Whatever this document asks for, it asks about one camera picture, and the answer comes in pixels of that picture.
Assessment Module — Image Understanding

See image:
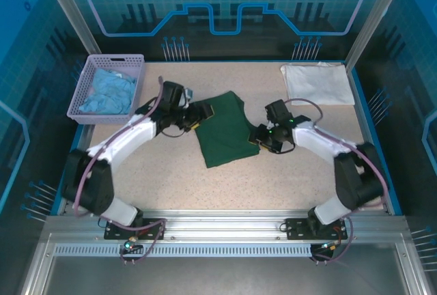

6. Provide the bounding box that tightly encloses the green t-shirt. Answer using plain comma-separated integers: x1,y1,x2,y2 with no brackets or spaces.
194,92,261,169

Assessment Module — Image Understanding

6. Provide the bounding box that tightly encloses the folded white t-shirt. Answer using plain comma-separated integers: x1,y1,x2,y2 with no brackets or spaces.
280,61,356,107

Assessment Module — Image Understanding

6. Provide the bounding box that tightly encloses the crumpled light blue t-shirt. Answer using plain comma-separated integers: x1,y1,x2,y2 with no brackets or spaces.
79,68,138,115

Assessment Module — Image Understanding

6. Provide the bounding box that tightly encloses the lavender plastic basket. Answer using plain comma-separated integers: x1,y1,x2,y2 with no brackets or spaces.
66,53,145,126

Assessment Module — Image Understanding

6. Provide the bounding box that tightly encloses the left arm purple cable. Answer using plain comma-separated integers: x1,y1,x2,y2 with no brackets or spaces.
73,75,168,266

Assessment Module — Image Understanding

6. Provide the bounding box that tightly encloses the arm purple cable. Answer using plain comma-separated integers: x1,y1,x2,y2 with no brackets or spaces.
285,98,389,265
73,75,168,266

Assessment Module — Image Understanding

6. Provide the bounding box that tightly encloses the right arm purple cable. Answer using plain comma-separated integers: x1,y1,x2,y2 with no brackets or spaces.
285,98,389,265

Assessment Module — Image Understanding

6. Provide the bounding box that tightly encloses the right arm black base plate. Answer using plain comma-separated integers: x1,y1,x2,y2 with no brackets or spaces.
285,218,349,241

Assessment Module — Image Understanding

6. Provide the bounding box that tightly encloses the aluminium mounting rail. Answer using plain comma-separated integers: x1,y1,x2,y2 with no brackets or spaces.
46,208,407,243

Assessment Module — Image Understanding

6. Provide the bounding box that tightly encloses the slotted grey cable duct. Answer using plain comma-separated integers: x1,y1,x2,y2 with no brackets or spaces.
54,243,313,258

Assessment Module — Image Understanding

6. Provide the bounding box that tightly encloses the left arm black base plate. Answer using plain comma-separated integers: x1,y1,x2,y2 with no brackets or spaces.
104,218,167,241

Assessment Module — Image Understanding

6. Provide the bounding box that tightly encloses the aluminium frame post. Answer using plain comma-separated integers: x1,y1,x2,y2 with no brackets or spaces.
394,236,433,295
36,0,102,55
20,216,55,295
344,0,412,67

